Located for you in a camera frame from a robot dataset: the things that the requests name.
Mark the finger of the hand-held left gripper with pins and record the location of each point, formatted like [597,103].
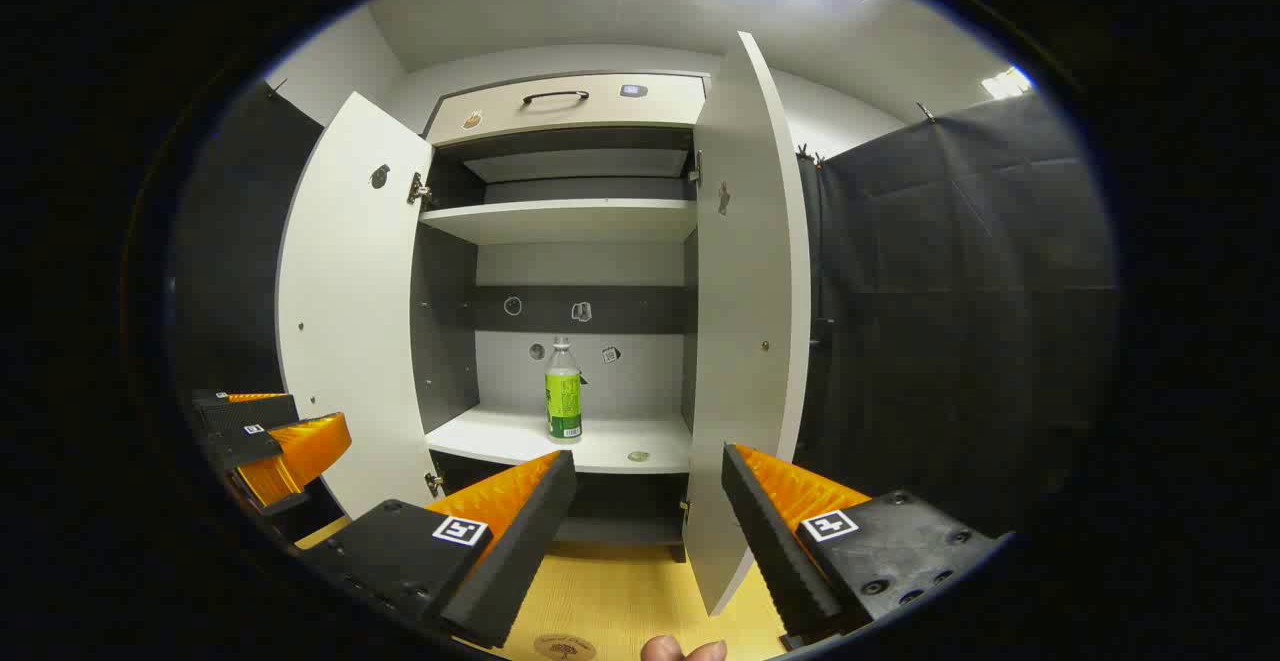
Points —
[310,446]
[250,413]

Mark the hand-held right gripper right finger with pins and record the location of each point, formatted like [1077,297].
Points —
[770,551]

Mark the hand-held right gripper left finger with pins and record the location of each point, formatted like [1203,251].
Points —
[520,561]

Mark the white cabinet door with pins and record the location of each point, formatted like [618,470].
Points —
[350,321]
[745,341]

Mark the green label plastic bottle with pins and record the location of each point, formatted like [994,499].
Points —
[564,401]

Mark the metal door hinge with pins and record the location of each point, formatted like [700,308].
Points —
[696,169]
[434,484]
[418,189]

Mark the white and grey cabinet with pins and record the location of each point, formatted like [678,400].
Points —
[640,381]

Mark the white cabinet shelf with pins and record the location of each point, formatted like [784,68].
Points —
[560,221]

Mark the short grey cabinet shelf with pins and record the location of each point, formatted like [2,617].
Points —
[580,165]

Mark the beige cabinet drawer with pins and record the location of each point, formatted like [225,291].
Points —
[600,113]

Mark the black backdrop cloth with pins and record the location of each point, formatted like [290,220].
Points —
[960,291]

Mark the small ceiling light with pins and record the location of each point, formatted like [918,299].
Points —
[1005,83]

